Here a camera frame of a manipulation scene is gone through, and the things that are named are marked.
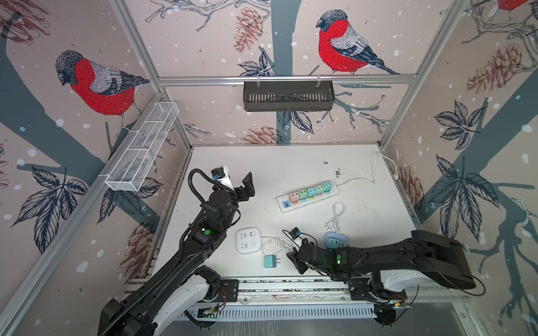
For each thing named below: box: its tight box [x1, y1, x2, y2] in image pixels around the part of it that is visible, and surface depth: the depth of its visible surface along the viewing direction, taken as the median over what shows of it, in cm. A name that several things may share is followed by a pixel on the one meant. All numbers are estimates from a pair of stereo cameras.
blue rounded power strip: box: [323, 231, 351, 250], surface depth 83 cm
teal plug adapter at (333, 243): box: [326, 237, 341, 249], surface depth 79 cm
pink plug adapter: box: [290, 191, 300, 203], surface depth 94 cm
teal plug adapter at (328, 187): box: [323, 181, 333, 194], surface depth 97 cm
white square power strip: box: [236, 226, 262, 255], surface depth 85 cm
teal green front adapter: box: [264, 254, 281, 269], surface depth 81 cm
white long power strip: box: [276, 179, 341, 214], surface depth 97 cm
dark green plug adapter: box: [298, 189, 309, 201], surface depth 94 cm
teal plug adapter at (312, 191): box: [307, 186, 317, 198], surface depth 95 cm
